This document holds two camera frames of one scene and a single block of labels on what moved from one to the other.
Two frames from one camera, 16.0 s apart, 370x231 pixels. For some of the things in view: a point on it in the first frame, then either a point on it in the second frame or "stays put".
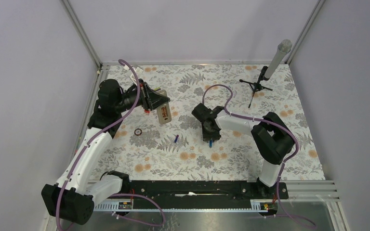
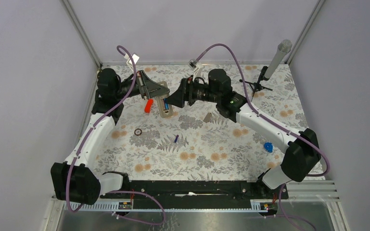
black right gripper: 206,136 to 185,93
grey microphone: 284,47 stays put
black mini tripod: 257,86 stays put
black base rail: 205,190 stays put
